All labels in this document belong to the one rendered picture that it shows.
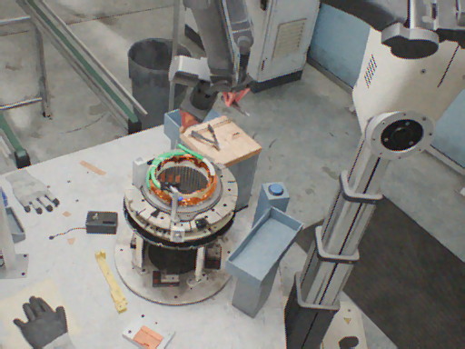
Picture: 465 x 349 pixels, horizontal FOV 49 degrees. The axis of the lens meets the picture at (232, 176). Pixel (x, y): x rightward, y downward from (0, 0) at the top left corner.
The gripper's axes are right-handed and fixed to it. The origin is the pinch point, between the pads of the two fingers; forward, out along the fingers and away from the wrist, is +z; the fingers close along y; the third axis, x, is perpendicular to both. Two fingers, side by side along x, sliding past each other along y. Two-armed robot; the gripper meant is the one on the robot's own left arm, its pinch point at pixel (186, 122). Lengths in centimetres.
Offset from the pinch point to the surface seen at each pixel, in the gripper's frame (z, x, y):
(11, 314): 57, -12, 45
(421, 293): 94, 145, -78
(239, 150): 22.8, 17.8, -23.6
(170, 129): 36.2, -5.0, -26.6
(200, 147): 26.4, 6.8, -18.6
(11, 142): 82, -55, -16
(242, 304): 36, 43, 16
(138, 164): 15.1, -4.9, 8.3
